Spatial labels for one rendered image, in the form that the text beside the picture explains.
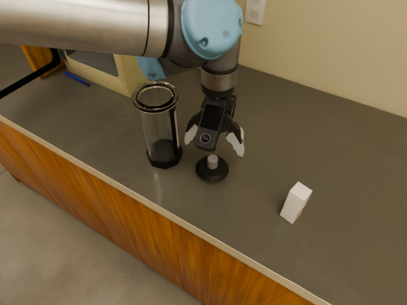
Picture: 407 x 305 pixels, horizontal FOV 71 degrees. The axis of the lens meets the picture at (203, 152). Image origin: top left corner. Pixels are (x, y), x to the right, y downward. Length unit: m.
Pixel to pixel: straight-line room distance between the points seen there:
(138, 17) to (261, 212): 0.55
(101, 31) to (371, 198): 0.75
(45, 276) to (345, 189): 1.55
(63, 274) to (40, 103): 1.00
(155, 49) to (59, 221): 1.70
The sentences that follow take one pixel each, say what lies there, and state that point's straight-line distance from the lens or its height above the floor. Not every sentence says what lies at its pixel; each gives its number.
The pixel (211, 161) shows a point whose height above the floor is 1.01.
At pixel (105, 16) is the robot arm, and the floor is 1.45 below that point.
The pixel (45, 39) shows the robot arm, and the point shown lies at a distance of 0.35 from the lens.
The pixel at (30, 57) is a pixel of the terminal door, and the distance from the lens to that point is 1.17.
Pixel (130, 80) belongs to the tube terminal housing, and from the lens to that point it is 1.04.
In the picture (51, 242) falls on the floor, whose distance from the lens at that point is 1.93.
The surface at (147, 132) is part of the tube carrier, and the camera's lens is 0.72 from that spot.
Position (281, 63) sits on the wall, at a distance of 1.18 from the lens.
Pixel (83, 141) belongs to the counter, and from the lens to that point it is 0.95.
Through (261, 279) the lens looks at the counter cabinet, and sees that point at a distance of 0.84.
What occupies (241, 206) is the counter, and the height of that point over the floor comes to 0.94.
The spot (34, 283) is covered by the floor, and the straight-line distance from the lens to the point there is 1.87.
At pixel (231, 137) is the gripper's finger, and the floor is 1.10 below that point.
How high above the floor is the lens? 1.58
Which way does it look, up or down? 49 degrees down
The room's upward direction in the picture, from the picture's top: straight up
